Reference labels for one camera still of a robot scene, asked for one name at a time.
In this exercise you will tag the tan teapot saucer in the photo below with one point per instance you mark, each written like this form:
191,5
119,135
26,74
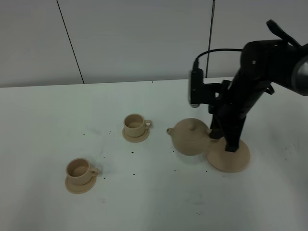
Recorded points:
230,162

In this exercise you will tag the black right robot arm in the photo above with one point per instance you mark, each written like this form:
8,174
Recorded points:
283,61

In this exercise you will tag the near tan teacup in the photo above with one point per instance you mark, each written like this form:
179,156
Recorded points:
79,171

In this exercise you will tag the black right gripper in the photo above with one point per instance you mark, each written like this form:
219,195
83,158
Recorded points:
234,102

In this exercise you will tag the tan cup saucer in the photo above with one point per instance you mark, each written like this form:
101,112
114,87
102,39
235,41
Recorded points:
136,139
79,189

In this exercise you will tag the tan ceramic teapot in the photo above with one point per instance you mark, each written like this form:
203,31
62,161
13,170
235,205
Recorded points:
190,137

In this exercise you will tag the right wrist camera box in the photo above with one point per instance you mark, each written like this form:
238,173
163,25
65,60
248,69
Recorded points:
199,92

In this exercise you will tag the tan teacup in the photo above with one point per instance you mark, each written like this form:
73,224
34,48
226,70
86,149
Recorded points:
79,171
135,125

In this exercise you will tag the far tan cup saucer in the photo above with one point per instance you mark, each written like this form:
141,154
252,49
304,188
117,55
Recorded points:
136,139

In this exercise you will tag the far tan teacup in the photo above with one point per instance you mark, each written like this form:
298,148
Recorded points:
135,125

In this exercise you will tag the near tan cup saucer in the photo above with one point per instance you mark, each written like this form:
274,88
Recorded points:
79,189

